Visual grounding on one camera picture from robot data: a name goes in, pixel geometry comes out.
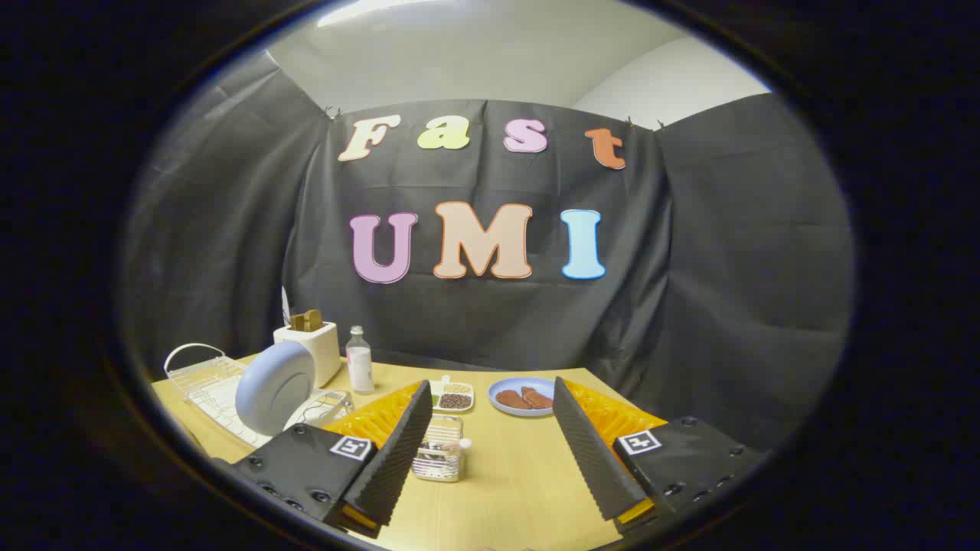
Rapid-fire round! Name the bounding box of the pale blue plate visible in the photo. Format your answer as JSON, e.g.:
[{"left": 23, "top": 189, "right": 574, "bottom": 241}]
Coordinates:
[{"left": 235, "top": 341, "right": 316, "bottom": 437}]

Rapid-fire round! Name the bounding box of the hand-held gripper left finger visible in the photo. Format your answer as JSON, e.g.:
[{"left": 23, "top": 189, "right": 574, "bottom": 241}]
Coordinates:
[{"left": 230, "top": 380, "right": 434, "bottom": 539}]

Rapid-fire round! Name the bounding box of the metal wire basket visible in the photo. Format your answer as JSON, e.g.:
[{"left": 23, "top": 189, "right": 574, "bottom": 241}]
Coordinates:
[{"left": 412, "top": 414, "right": 466, "bottom": 483}]

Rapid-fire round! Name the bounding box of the white wire dish rack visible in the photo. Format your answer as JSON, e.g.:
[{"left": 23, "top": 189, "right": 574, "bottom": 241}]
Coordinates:
[{"left": 163, "top": 343, "right": 354, "bottom": 448}]

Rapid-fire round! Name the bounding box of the white sectioned dish with beans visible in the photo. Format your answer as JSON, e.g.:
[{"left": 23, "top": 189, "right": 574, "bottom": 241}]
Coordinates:
[{"left": 429, "top": 375, "right": 475, "bottom": 413}]

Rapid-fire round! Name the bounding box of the clear bottle with white label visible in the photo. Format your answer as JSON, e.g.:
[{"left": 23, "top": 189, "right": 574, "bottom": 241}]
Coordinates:
[{"left": 345, "top": 325, "right": 375, "bottom": 395}]

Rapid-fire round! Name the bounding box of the blue plate with meat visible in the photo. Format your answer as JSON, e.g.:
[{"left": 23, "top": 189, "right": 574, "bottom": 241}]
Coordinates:
[{"left": 488, "top": 377, "right": 557, "bottom": 418}]

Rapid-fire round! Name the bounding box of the black backdrop cloth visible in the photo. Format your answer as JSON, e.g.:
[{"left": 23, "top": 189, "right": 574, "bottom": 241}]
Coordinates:
[{"left": 119, "top": 50, "right": 856, "bottom": 452}]

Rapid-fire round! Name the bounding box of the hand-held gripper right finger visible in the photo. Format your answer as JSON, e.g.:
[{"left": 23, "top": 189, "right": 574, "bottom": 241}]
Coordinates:
[{"left": 553, "top": 376, "right": 768, "bottom": 536}]

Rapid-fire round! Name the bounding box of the white toaster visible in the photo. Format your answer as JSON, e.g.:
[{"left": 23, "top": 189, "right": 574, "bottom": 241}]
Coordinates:
[{"left": 273, "top": 321, "right": 342, "bottom": 389}]

